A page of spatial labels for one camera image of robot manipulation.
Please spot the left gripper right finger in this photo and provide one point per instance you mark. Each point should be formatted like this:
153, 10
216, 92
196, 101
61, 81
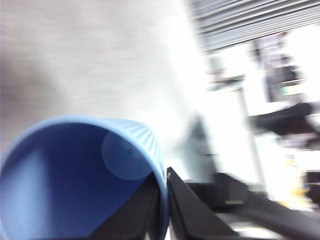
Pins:
190, 217

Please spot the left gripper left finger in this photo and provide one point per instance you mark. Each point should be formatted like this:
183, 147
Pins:
135, 220

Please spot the blue ribbed cup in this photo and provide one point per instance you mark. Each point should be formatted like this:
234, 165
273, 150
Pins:
62, 175

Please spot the black background furniture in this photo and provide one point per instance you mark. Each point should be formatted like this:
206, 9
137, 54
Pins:
282, 116

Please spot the grey window blinds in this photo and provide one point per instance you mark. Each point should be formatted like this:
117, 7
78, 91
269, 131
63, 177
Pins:
250, 20

